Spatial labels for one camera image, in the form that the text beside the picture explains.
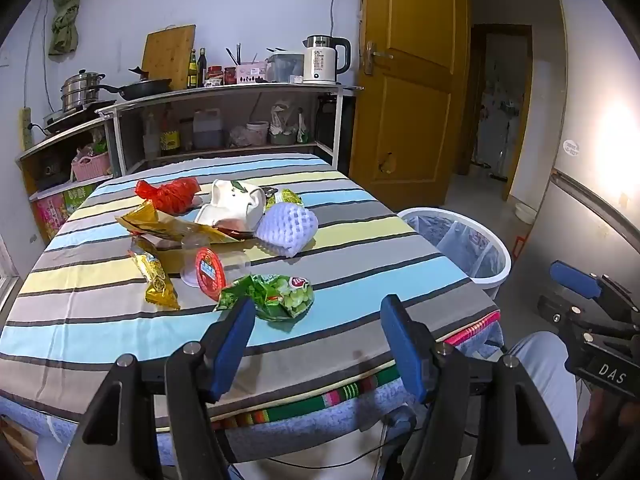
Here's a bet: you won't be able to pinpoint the yellow green wrapper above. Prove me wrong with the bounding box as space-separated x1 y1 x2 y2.
265 187 305 211

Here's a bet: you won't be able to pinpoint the white bin with liner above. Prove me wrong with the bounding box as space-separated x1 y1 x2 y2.
397 206 512 301

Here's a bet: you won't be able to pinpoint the steel steamer pot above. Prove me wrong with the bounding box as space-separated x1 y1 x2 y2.
60 71 107 112

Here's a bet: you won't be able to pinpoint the large gold snack bag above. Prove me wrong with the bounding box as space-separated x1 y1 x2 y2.
115 200 246 246

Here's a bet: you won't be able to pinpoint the black frying pan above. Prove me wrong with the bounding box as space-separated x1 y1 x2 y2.
102 77 173 102

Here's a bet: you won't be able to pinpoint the low wooden shelf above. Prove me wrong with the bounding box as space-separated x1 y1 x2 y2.
15 117 118 241

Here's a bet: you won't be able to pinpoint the metal door handle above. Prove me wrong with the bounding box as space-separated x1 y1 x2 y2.
365 40 396 75

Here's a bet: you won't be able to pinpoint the small yellow snack packet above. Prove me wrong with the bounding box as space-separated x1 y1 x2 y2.
129 250 181 311

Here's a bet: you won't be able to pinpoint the grey refrigerator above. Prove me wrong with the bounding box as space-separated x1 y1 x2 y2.
537 0 640 311

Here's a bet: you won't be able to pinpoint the clear cup with red lid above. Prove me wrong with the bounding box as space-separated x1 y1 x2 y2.
180 235 251 295

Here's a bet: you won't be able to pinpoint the clear container with grey lid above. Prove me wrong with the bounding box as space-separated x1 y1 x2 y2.
265 51 305 83

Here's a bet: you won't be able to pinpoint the yellow label sauce bottle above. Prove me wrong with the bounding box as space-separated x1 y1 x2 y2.
160 110 181 157

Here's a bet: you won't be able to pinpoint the dark liquid jug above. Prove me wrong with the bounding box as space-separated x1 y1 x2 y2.
192 109 224 150

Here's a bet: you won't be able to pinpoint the clear plastic bottle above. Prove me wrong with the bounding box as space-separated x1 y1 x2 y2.
142 112 161 161

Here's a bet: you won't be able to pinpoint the blue blanket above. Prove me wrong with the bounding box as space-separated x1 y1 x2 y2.
0 360 506 467

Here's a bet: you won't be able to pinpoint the green hanging cloth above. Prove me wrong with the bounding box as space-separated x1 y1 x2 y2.
47 0 83 56

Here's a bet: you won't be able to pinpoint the white foam fruit net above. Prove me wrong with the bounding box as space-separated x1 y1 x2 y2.
255 201 319 257

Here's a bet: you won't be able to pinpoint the pink utensil box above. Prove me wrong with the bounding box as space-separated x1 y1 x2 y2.
235 61 268 84

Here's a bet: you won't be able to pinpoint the white electric kettle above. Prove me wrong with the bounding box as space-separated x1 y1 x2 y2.
302 35 352 85

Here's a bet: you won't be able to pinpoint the red plastic bag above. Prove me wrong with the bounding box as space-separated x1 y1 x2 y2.
135 177 202 213

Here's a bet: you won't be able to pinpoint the white tub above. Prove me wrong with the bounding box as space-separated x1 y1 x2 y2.
245 121 271 146

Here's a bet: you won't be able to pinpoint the person's leg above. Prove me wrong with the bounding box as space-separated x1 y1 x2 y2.
492 331 581 463

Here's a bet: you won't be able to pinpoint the bundle of chopsticks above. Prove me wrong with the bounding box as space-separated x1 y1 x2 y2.
225 42 258 66

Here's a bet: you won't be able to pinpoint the inner wooden doorway frame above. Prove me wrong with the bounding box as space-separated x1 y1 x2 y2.
457 24 533 201

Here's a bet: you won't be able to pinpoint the wooden door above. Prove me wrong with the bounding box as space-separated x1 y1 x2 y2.
349 0 471 213

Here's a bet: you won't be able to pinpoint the green snack bag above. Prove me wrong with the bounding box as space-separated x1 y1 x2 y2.
215 274 315 322

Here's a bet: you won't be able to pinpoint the white paper bag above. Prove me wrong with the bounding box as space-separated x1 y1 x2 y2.
194 179 268 233

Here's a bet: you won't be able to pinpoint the colourful printed boxes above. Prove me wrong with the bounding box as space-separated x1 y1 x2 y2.
32 182 98 241

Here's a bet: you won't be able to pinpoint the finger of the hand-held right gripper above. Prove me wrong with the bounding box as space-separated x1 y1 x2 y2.
539 296 640 343
550 261 640 323

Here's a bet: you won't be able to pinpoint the wooden cutting board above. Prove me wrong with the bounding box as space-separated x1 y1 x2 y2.
141 24 197 91

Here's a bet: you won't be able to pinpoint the white shelf unit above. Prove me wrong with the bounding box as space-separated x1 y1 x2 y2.
95 82 366 178

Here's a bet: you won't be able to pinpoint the induction cooker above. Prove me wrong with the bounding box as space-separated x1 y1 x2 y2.
42 105 108 133

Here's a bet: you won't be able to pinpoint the white plastic bag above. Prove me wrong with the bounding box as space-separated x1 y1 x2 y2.
270 102 301 136

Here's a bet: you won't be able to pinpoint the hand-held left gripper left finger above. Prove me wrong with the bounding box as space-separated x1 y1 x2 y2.
55 297 258 480

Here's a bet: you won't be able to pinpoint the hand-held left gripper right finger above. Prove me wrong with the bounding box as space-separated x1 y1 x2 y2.
380 294 583 480

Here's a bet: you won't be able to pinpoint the pink basket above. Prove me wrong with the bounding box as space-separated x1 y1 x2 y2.
71 150 112 182

